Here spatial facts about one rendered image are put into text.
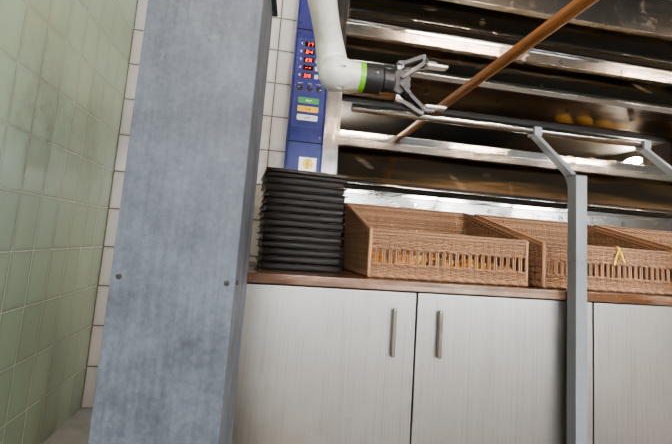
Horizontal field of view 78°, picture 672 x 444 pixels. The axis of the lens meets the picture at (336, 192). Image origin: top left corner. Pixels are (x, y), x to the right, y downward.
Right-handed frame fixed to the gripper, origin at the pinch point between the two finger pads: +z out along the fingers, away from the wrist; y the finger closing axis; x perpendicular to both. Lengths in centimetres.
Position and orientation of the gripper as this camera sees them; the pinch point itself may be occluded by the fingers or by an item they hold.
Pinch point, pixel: (442, 88)
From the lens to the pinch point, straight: 142.0
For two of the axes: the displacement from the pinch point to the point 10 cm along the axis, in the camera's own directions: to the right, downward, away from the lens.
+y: -0.7, 9.9, -1.2
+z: 9.8, 0.9, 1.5
